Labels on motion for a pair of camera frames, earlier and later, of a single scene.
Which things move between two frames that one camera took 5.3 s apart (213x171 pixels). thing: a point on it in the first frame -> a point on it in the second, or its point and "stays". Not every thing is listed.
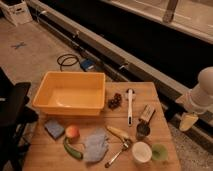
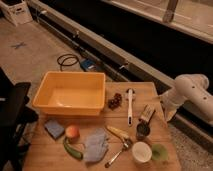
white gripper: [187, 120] -> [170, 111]
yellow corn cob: [118, 132] stays
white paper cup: [141, 152] stays
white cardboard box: [17, 11] stays
